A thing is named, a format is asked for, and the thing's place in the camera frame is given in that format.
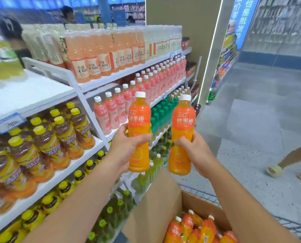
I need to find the person's right forearm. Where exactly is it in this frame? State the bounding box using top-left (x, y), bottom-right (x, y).
top-left (202, 159), bottom-right (301, 243)

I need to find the white metal shelf unit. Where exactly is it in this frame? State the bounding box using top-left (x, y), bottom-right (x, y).
top-left (0, 47), bottom-right (203, 241)

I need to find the row of yellow-green drink bottles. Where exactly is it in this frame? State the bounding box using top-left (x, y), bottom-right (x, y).
top-left (0, 39), bottom-right (27, 82)

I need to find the person's left hand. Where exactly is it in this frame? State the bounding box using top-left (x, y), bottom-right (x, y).
top-left (107, 123), bottom-right (152, 175)

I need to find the row of cream drink bottles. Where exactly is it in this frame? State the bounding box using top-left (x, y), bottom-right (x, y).
top-left (21, 23), bottom-right (68, 69)

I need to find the blue hanging sign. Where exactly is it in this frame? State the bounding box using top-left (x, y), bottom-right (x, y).
top-left (234, 0), bottom-right (262, 50)

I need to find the glass-door refrigerator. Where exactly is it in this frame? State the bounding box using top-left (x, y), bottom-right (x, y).
top-left (241, 0), bottom-right (301, 57)

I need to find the orange juice bottle white cap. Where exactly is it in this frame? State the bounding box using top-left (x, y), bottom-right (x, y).
top-left (168, 94), bottom-right (196, 176)
top-left (128, 91), bottom-right (152, 173)

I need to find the row of red packaged goods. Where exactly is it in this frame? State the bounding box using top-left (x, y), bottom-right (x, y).
top-left (181, 37), bottom-right (198, 78)

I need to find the row of pale orange drinks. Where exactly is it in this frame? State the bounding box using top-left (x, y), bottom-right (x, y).
top-left (64, 26), bottom-right (146, 84)

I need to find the row of small yellow-capped bottles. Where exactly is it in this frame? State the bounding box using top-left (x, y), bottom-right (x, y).
top-left (0, 149), bottom-right (107, 243)

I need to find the brown cardboard box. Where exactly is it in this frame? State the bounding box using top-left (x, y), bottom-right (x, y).
top-left (121, 166), bottom-right (234, 243)

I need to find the row of green-capped tea bottles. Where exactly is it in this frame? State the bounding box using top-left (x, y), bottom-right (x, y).
top-left (85, 189), bottom-right (138, 243)

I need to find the row of yellow-capped tea bottles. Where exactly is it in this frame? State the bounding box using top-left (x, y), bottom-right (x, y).
top-left (0, 101), bottom-right (96, 218)

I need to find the row of pink drink bottles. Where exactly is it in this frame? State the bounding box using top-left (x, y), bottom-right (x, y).
top-left (93, 55), bottom-right (188, 136)

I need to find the distant shelf of colourful goods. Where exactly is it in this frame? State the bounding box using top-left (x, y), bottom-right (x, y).
top-left (207, 21), bottom-right (239, 102)

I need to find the row of clear drink bottles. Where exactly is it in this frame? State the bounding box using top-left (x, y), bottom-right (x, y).
top-left (143, 25), bottom-right (183, 60)

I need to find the blue shelf price tag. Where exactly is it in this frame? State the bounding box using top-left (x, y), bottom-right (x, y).
top-left (0, 112), bottom-right (25, 134)

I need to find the row of dark green bottles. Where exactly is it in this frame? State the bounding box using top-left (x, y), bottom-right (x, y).
top-left (150, 94), bottom-right (180, 147)

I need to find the row of light green bottles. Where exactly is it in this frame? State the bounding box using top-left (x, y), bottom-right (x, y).
top-left (131, 128), bottom-right (172, 196)

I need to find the cluster of orange juice bottles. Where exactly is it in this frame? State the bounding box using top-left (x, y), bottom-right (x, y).
top-left (164, 209), bottom-right (239, 243)

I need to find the person's left forearm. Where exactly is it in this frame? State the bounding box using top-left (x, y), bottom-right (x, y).
top-left (21, 157), bottom-right (127, 243)

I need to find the person's right hand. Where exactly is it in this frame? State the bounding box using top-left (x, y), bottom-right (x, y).
top-left (174, 130), bottom-right (217, 179)

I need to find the blue wire shopping cart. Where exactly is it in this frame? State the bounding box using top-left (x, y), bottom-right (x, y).
top-left (178, 183), bottom-right (301, 241)

